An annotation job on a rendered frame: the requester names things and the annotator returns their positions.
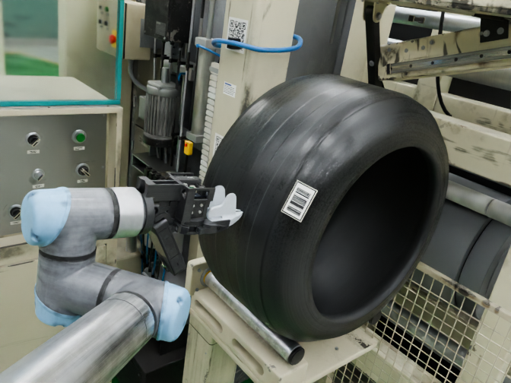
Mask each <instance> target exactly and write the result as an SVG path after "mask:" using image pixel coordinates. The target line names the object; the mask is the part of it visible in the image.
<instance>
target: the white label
mask: <svg viewBox="0 0 511 383"><path fill-rule="evenodd" d="M316 193H317V190H315V189H314V188H311V187H309V186H308V185H306V184H304V183H302V182H300V181H298V180H297V182H296V184H295V186H294V187H293V189H292V191H291V193H290V195H289V197H288V199H287V200H286V202H285V204H284V206H283V208H282V210H281V211H282V212H283V213H285V214H287V215H288V216H290V217H293V218H294V219H295V220H298V221H300V222H301V221H302V219H303V218H304V216H305V214H306V212H307V210H308V208H309V206H310V205H311V203H312V201H313V199H314V197H315V196H316Z"/></svg>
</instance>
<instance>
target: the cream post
mask: <svg viewBox="0 0 511 383"><path fill-rule="evenodd" d="M298 5H299V0H227V3H226V10H225V16H224V28H223V36H222V39H227V30H228V23H229V17H235V18H239V19H243V20H247V21H248V27H247V32H246V43H247V44H249V45H252V46H258V47H271V48H281V47H289V46H291V45H292V40H293V35H294V27H295V23H296V18H297V9H298ZM289 58H290V52H282V53H270V52H254V51H251V50H248V49H244V54H242V53H239V52H234V51H232V50H229V49H226V44H221V55H220V62H219V69H218V76H217V88H216V95H215V101H214V115H213V121H212V128H211V140H210V147H209V155H208V167H209V164H210V162H211V159H212V157H213V150H214V138H215V132H216V133H218V134H219V135H221V136H223V137H224V136H225V134H226V133H227V132H228V130H229V129H230V127H231V126H232V124H233V123H234V122H235V121H236V120H237V119H238V118H239V116H240V115H241V114H242V113H243V112H244V111H245V110H246V109H247V108H248V107H249V106H250V105H251V104H252V103H253V102H254V101H256V100H257V99H258V98H259V97H260V96H261V95H263V94H264V93H266V92H267V91H269V90H270V89H272V88H273V87H275V86H277V85H279V84H281V83H283V82H285V81H286V76H287V67H288V62H289ZM225 81H226V82H227V83H230V84H233V85H236V93H235V98H234V97H231V96H228V95H226V94H225V93H223V92H224V82H225ZM208 167H207V170H208ZM235 373H236V363H235V362H234V361H233V360H232V359H231V357H230V356H229V355H228V354H227V353H226V352H225V351H224V350H223V349H222V348H221V346H220V345H219V344H218V343H217V342H216V341H215V340H214V339H213V338H212V337H211V335H210V334H209V333H208V332H207V331H206V330H205V329H204V328H203V327H202V326H201V325H200V324H199V323H198V322H197V321H196V320H195V319H194V318H193V317H192V315H191V314H190V318H189V330H188V337H187V344H186V357H185V363H184V370H183V377H182V383H233V382H234V378H235Z"/></svg>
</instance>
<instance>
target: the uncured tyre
mask: <svg viewBox="0 0 511 383"><path fill-rule="evenodd" d="M297 180H298V181H300V182H302V183H304V184H306V185H308V186H309V187H311V188H314V189H315V190H317V193H316V196H315V197H314V199H313V201H312V203H311V205H310V206H309V208H308V210H307V212H306V214H305V216H304V218H303V219H302V221H301V222H300V221H298V220H295V219H294V218H293V217H290V216H288V215H287V214H285V213H283V212H282V211H281V210H282V208H283V206H284V204H285V202H286V200H287V199H288V197H289V195H290V193H291V191H292V189H293V187H294V186H295V184H296V182H297ZM448 181H449V158H448V153H447V149H446V145H445V142H444V140H443V136H442V135H441V132H440V129H439V126H438V124H437V122H436V120H435V118H434V117H433V115H432V114H431V113H430V111H429V110H428V109H427V108H426V107H424V106H422V105H421V104H420V103H419V102H417V101H416V100H414V99H413V98H411V97H409V96H408V95H406V94H403V93H399V92H396V91H394V90H389V89H385V88H383V87H378V86H375V85H372V84H368V83H364V82H362V81H357V80H354V79H351V78H346V77H343V76H341V75H337V74H310V75H304V76H300V77H297V78H292V79H290V80H288V81H285V82H283V83H281V84H279V85H277V86H275V87H273V88H272V89H270V90H269V91H267V92H266V93H264V94H263V95H261V96H260V97H259V98H258V99H257V100H256V101H254V102H253V103H252V104H251V105H250V106H249V107H248V108H247V109H246V110H245V111H244V112H243V113H242V114H241V115H240V116H239V118H238V119H237V120H236V121H235V122H234V123H233V124H232V126H231V127H230V129H229V130H228V132H227V133H226V134H225V136H224V138H223V139H222V141H221V143H220V144H219V146H218V148H217V150H216V151H215V153H214V156H213V157H212V159H211V162H210V164H209V167H208V170H207V172H206V174H205V178H204V182H203V186H205V187H206V188H215V187H216V186H218V185H222V186H223V187H224V189H225V197H226V196H227V195H228V194H230V193H234V194H235V195H236V209H237V210H241V211H242V212H243V215H242V216H241V218H240V219H238V221H237V222H235V223H234V224H233V225H231V226H229V227H228V228H227V229H225V230H223V231H221V232H219V233H212V234H201V235H199V234H198V240H199V244H200V247H201V250H202V254H203V256H204V258H205V260H206V262H207V264H208V266H209V268H210V270H211V271H212V272H213V275H214V277H215V278H216V280H217V281H218V282H219V283H220V284H221V285H222V286H223V287H224V288H225V289H226V290H227V291H228V292H229V293H231V294H232V295H233V296H234V297H235V298H236V299H237V300H238V301H240V302H241V303H242V304H243V305H244V306H245V307H246V308H247V309H248V310H250V311H251V313H253V314H254V316H255V317H257V318H260V319H261V320H263V321H266V322H268V323H269V324H270V325H271V327H272V328H273V329H274V330H272V329H271V328H269V329H270V330H272V331H274V332H275V333H277V334H280V335H282V336H284V337H286V338H288V339H291V340H295V341H299V342H312V341H317V340H326V339H331V338H335V337H340V336H342V335H345V334H348V333H350V332H352V331H354V330H355V329H357V328H359V327H360V326H362V325H363V324H365V323H366V322H368V321H369V320H370V319H371V318H373V317H374V316H375V315H376V314H377V313H379V312H380V311H381V310H382V309H383V308H384V307H385V306H386V305H387V304H388V303H389V302H390V301H391V300H392V299H393V297H394V296H395V295H396V294H397V293H398V291H399V290H400V289H401V288H402V287H403V286H404V284H405V283H406V281H407V280H408V278H409V277H410V276H411V274H412V273H413V271H414V269H415V268H416V267H417V265H418V263H419V262H420V260H421V259H422V257H423V255H424V253H425V251H426V250H427V247H428V245H429V244H430V240H431V239H432V237H433V234H434V232H435V230H436V227H437V224H438V222H439V220H440V216H441V213H442V210H443V205H444V203H445V199H446V193H447V188H448ZM215 274H216V275H217V276H216V275H215ZM218 277H219V278H220V279H221V280H220V279H219V278H218Z"/></svg>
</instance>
